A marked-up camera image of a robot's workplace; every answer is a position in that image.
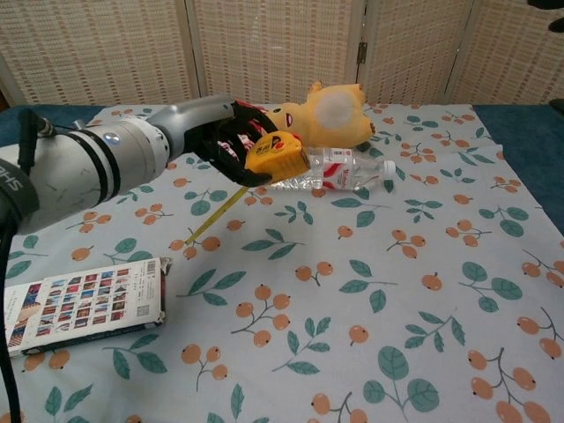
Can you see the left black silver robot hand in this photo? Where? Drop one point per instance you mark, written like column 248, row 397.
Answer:
column 198, row 121

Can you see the yellow tape measure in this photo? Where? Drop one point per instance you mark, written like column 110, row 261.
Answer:
column 282, row 158

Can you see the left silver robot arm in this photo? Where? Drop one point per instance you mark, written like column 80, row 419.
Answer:
column 88, row 167

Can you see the woven folding screen panel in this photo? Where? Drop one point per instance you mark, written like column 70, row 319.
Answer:
column 88, row 48
column 515, row 57
column 414, row 48
column 277, row 44

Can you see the yellow plush toy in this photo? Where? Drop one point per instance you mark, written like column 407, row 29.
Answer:
column 335, row 125

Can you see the clear plastic water bottle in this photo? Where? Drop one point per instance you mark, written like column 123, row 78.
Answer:
column 343, row 174

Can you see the metal screen hinge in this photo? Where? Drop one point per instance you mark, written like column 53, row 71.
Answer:
column 362, row 52

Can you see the white postcard box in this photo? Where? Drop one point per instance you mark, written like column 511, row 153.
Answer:
column 88, row 304

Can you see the floral print tablecloth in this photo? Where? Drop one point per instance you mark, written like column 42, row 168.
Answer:
column 352, row 286

